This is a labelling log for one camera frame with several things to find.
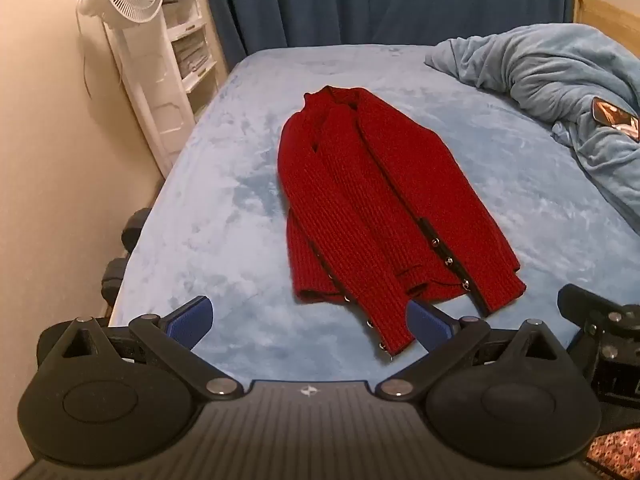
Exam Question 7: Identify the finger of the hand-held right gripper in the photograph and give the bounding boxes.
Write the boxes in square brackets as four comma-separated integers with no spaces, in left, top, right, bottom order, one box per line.
[557,284,640,333]

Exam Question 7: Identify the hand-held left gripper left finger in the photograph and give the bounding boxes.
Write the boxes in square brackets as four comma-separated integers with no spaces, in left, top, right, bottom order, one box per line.
[37,296,246,402]

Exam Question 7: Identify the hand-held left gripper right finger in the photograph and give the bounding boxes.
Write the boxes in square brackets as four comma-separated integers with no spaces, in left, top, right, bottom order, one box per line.
[375,300,572,402]

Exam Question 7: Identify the red knitted cardigan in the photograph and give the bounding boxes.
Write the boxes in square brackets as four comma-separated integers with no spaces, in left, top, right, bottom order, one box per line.
[277,86,527,361]

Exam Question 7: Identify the orange patterned rug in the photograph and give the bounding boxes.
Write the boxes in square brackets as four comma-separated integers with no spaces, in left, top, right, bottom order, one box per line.
[584,429,640,480]

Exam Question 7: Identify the black dumbbell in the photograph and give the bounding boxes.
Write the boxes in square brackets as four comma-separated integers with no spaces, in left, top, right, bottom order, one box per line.
[101,257,131,307]
[121,207,153,252]

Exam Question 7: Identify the light blue blanket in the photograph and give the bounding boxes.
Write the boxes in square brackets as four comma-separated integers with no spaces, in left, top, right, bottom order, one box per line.
[424,22,640,236]

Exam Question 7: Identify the white shelf unit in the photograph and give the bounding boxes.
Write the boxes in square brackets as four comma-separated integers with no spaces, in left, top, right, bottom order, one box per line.
[160,0,231,121]

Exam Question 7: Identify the dark blue curtain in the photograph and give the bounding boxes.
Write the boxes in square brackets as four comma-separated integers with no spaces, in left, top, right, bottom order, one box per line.
[197,0,576,68]

